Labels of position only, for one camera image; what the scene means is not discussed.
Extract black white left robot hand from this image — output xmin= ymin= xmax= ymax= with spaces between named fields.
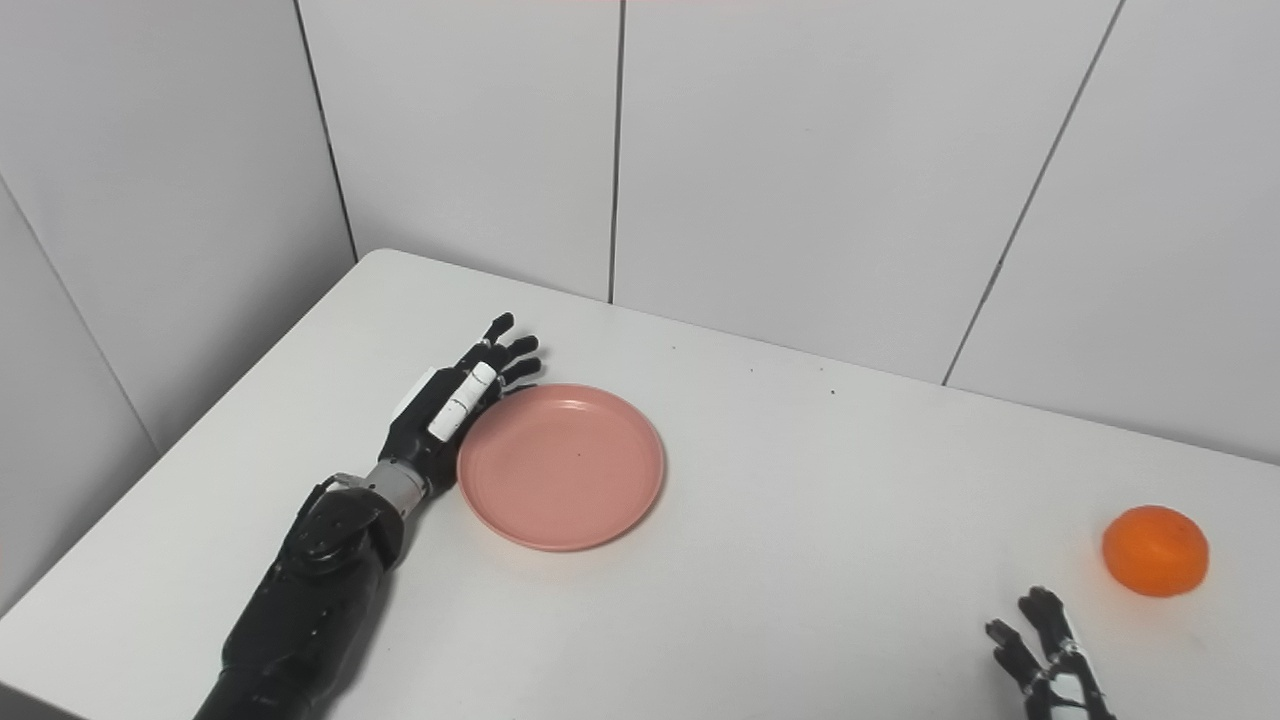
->
xmin=377 ymin=313 xmax=544 ymax=496

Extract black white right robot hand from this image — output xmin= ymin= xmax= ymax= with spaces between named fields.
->
xmin=985 ymin=586 xmax=1119 ymax=720

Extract pink round plate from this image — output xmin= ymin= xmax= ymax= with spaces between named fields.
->
xmin=457 ymin=384 xmax=667 ymax=552

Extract orange fruit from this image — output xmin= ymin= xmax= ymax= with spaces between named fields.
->
xmin=1102 ymin=505 xmax=1211 ymax=599

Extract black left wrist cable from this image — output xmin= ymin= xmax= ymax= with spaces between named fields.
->
xmin=298 ymin=472 xmax=366 ymax=526

